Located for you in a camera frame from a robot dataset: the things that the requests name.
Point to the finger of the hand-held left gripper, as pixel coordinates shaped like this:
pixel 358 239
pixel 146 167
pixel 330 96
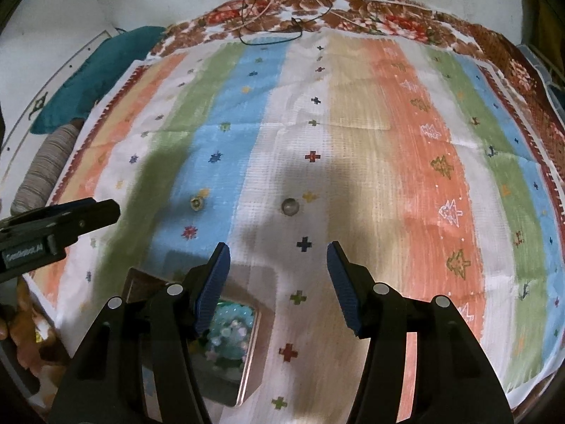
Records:
pixel 95 216

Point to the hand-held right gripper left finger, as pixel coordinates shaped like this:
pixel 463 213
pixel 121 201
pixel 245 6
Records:
pixel 212 291

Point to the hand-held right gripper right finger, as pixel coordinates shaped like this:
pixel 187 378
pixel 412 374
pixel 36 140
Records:
pixel 345 291

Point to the green jade bangle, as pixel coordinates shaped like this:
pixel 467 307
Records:
pixel 231 360

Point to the silver metal tin box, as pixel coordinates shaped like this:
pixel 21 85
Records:
pixel 249 362

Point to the yellow round bead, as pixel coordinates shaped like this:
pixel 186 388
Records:
pixel 197 203

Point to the grey round bead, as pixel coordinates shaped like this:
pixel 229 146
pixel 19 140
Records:
pixel 290 206

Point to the brown striped bolster pillow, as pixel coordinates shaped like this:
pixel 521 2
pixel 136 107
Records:
pixel 44 168

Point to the white bed headboard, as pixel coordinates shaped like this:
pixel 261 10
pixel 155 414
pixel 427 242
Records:
pixel 20 115

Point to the colourful striped mat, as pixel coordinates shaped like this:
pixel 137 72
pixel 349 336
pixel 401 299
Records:
pixel 362 163

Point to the teal pillow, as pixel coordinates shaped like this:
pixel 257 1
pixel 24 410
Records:
pixel 97 79

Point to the clear plastic storage bin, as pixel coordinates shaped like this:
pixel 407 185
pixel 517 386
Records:
pixel 545 79

